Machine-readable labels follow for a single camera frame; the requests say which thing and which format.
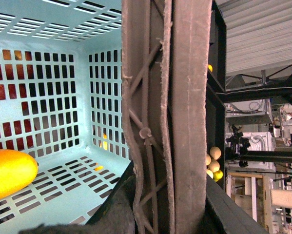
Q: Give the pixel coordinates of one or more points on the light blue plastic basket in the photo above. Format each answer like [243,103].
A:
[60,102]

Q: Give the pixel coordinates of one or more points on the yellow mango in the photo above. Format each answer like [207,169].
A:
[17,170]

